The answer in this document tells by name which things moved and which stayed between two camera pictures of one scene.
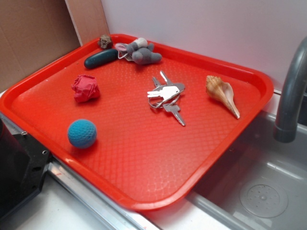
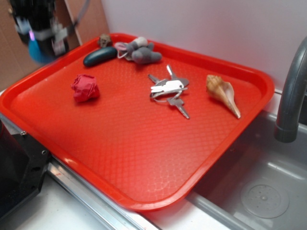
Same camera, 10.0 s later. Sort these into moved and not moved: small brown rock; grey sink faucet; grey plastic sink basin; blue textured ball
Moved: blue textured ball
Not moved: grey plastic sink basin; small brown rock; grey sink faucet
